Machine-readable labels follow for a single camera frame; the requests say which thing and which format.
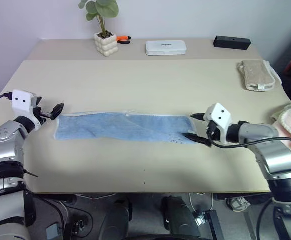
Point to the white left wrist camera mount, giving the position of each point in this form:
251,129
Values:
21,101

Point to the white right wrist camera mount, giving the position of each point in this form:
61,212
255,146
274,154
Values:
220,115

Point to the white flat tin box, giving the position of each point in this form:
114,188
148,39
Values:
166,48

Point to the black device with metal bracket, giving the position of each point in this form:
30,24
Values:
211,223

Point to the black zip tie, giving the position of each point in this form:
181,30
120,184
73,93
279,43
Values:
31,174

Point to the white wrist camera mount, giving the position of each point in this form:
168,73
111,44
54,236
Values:
21,101
220,115

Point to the dark rounded shape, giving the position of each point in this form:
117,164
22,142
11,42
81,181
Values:
118,220
180,220

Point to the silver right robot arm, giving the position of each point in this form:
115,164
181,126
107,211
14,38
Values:
278,155

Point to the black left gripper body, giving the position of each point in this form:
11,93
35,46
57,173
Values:
41,117

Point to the green leafy plant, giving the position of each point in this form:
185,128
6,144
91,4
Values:
103,10

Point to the orange black pliers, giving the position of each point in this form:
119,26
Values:
124,39

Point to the blue towel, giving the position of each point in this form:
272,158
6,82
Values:
125,126

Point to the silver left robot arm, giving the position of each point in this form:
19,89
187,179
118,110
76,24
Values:
0,150

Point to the white bubble plant pot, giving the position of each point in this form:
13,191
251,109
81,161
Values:
106,45

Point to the black rectangular box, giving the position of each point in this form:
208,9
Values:
231,42

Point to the beige folded towel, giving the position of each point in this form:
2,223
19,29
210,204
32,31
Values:
256,75

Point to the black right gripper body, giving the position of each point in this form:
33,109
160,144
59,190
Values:
213,130

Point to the grey sneaker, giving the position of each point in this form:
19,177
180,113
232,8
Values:
239,204

